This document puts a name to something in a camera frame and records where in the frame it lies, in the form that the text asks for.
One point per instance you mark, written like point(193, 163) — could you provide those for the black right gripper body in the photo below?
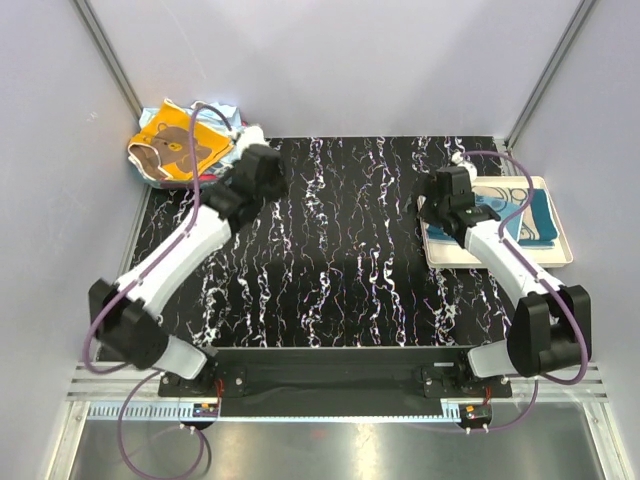
point(432, 208)

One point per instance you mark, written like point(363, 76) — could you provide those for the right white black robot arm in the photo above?
point(550, 332)

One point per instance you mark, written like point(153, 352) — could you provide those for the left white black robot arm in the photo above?
point(124, 313)

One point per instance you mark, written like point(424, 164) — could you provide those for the light blue towel in basket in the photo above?
point(225, 112)

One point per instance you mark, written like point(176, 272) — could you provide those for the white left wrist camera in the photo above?
point(248, 136)

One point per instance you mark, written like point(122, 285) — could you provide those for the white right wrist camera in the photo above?
point(459, 160)

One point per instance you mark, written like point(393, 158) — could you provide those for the yellow towel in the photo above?
point(146, 158)

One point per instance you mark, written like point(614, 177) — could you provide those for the left small circuit board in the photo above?
point(205, 410)

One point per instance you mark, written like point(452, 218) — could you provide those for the white square tray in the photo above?
point(443, 252)

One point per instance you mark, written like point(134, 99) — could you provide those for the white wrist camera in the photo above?
point(459, 160)
point(248, 136)

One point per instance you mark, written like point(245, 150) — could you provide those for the right small circuit board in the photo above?
point(473, 412)

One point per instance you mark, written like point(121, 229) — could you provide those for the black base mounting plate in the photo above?
point(300, 383)

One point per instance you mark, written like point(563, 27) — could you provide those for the teal beige Doraemon towel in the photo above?
point(539, 230)

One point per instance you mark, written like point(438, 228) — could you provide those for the small circuit board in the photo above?
point(205, 410)
point(473, 412)

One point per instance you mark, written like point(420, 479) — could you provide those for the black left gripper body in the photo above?
point(274, 189)

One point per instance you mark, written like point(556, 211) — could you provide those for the dark blue towel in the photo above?
point(504, 209)

